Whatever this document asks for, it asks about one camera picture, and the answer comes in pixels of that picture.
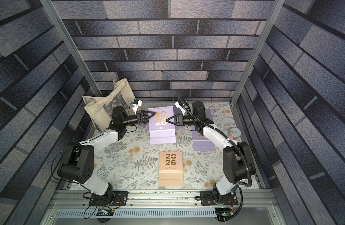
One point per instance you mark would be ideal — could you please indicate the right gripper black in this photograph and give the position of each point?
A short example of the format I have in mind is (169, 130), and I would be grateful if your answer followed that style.
(179, 119)

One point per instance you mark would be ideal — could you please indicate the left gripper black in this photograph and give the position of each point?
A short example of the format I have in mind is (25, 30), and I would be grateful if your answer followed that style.
(140, 118)

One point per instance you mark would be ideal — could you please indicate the purple calendar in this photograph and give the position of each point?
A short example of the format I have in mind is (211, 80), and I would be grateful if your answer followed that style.
(161, 132)
(201, 143)
(144, 126)
(209, 114)

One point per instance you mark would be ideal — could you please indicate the pink 2026 desk calendar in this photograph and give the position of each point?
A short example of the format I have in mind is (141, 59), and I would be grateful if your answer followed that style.
(170, 173)

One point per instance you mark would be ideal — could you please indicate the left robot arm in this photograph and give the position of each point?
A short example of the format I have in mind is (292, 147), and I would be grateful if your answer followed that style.
(77, 163)

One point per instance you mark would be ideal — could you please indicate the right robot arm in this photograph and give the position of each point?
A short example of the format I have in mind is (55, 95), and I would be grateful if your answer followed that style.
(238, 163)

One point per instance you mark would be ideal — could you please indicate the beige Monet tote bag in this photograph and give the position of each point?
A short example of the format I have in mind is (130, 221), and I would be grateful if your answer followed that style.
(100, 108)

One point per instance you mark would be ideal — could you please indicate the white orange round can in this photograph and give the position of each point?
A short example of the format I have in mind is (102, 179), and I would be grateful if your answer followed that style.
(234, 133)

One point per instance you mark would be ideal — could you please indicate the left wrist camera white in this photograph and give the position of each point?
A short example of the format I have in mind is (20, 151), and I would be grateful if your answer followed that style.
(135, 106)

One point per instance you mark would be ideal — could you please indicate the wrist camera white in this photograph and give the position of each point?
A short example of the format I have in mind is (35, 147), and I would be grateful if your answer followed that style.
(180, 108)
(135, 106)

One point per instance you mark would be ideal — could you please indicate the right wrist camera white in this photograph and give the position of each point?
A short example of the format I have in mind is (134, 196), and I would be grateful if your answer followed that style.
(180, 108)

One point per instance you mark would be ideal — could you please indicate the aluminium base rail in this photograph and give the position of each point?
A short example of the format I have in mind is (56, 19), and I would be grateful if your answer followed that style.
(165, 207)

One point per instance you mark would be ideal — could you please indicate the left aluminium frame post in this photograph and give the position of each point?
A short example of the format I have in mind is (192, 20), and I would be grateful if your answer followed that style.
(66, 37)

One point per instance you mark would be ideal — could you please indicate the aluminium frame post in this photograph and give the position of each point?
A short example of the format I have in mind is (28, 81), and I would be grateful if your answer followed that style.
(66, 37)
(259, 45)

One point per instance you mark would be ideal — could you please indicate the right aluminium frame post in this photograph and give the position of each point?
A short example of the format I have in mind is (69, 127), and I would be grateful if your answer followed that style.
(259, 45)

